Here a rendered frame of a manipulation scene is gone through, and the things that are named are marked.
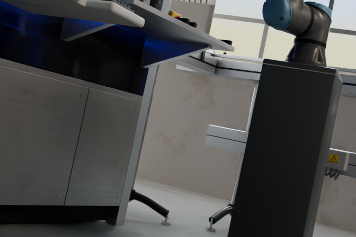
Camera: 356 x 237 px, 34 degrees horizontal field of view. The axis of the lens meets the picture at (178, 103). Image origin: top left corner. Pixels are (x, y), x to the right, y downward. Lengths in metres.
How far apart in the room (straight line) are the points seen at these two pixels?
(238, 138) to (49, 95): 1.35
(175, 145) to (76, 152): 2.62
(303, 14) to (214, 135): 1.45
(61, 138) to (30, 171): 0.18
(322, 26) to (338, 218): 2.74
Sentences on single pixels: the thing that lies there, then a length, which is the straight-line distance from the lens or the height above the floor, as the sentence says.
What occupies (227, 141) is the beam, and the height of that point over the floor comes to 0.48.
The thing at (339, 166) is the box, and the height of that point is 0.47.
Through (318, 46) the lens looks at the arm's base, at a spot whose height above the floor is 0.87.
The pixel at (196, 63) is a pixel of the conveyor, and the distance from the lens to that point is 3.16.
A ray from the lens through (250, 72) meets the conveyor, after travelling 3.23.
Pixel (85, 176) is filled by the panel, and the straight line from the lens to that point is 2.45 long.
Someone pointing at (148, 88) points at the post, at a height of 0.65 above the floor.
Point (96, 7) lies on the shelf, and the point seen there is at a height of 0.78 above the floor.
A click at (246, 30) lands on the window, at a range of 4.88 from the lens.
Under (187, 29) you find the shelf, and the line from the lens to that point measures 2.17.
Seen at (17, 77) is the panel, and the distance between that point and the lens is 2.12.
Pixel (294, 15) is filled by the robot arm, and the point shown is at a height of 0.94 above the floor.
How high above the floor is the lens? 0.49
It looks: 2 degrees up
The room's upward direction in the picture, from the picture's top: 12 degrees clockwise
